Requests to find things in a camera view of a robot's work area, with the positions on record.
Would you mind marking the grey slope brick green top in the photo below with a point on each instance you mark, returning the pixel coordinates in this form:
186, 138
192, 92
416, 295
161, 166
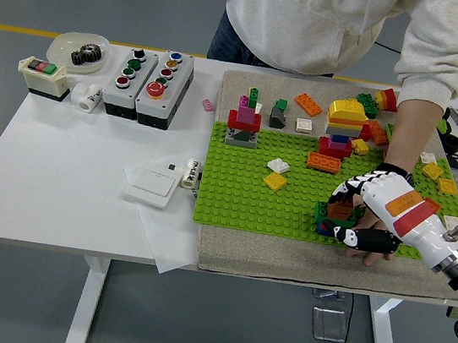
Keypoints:
277, 118

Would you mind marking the white labelled tube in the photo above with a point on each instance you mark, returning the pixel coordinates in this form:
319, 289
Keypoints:
190, 174

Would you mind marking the silver floor socket lid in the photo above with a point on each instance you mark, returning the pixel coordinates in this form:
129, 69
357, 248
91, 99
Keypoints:
329, 324
329, 294

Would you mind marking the grey-brown mat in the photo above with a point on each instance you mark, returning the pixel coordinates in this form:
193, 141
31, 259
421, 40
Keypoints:
285, 256

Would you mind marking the lime green plastic piece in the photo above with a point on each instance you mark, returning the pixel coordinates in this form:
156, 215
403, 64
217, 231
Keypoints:
443, 125

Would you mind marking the green studded baseplate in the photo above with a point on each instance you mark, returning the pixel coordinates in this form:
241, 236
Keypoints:
242, 199

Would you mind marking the white pipe tee fitting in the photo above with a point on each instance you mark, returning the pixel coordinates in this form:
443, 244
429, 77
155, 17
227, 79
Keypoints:
82, 95

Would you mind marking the yellow flat square brick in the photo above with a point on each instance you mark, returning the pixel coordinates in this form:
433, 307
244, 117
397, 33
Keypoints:
449, 186
432, 170
274, 181

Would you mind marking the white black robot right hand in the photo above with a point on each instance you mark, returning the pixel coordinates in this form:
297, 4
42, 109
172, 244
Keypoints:
410, 214

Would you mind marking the cream red-green switch box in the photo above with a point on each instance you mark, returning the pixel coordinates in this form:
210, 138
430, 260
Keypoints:
45, 84

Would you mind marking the person's left forearm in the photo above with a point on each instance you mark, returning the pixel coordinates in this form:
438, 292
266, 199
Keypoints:
413, 133

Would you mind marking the small pink brick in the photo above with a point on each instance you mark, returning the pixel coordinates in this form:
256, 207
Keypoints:
208, 106

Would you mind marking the person's left hand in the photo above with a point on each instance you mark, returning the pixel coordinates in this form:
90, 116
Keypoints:
369, 219

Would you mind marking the white wall switch plate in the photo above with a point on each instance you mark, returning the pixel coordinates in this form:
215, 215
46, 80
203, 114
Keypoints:
152, 188

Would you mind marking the black wrist watch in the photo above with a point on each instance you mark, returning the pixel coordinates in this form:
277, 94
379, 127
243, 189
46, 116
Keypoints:
387, 167

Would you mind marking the burger-shaped multicolour brick tower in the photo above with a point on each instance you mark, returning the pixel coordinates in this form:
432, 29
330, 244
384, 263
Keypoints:
346, 113

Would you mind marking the red chunky brick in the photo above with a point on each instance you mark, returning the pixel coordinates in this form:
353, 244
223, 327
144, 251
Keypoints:
364, 131

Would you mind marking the dark green chunky brick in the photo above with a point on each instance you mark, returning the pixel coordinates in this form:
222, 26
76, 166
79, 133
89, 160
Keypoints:
367, 105

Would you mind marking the grey four-button control box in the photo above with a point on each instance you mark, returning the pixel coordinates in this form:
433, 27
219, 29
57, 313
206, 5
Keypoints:
113, 97

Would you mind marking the dark green long brick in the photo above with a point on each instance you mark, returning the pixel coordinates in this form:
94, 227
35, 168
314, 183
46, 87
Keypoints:
320, 212

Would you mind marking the small black clip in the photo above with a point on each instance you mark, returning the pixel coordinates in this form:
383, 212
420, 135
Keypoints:
453, 160

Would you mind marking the lime green flat plate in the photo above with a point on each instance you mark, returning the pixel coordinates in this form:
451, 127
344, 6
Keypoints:
389, 132

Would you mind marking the orange long brick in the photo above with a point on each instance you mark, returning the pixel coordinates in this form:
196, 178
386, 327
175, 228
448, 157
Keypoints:
308, 104
323, 162
433, 204
378, 133

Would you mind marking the small yellow brick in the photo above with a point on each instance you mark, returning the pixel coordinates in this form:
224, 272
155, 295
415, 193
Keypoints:
359, 146

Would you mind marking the white plastic bowl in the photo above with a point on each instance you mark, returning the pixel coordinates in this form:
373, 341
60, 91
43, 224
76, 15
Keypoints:
62, 50

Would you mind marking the red yellow orange curved bricks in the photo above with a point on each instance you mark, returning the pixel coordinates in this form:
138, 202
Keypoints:
387, 99

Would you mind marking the grey emergency-stop control box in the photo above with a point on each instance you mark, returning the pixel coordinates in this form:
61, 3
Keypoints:
166, 103

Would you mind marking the black tape roll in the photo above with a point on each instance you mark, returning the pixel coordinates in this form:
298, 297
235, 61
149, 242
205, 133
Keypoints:
447, 113

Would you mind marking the small grey chip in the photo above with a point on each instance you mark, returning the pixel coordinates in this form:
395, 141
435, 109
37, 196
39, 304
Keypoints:
172, 167

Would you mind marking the black metal gear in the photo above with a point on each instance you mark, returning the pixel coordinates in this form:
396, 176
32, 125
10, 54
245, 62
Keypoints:
86, 55

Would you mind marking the red pink grey brick tower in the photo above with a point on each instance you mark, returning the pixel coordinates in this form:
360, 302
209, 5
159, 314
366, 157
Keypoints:
244, 119

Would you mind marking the white paper sheet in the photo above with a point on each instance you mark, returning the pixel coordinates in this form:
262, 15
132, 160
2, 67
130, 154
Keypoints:
168, 240

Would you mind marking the white flat square brick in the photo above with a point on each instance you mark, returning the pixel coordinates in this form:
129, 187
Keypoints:
278, 165
303, 125
452, 222
429, 157

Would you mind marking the person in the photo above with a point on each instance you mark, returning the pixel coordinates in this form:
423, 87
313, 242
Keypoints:
310, 21

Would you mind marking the red and blue brick stack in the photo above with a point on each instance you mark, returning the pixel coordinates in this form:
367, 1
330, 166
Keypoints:
324, 231

